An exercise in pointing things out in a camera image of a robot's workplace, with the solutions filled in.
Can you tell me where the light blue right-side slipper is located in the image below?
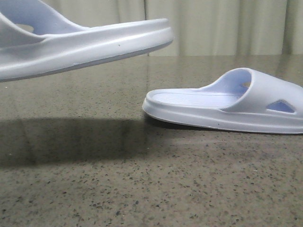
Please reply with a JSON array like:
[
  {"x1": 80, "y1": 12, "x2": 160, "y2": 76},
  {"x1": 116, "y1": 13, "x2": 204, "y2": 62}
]
[{"x1": 143, "y1": 68, "x2": 303, "y2": 134}]

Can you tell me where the light blue left-side slipper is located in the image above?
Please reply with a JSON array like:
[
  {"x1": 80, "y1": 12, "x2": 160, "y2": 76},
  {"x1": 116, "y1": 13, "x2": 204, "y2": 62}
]
[{"x1": 0, "y1": 0, "x2": 174, "y2": 81}]

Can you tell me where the pale green curtain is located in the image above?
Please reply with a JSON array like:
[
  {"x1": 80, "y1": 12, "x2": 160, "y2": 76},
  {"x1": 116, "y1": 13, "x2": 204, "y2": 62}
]
[{"x1": 51, "y1": 0, "x2": 303, "y2": 57}]

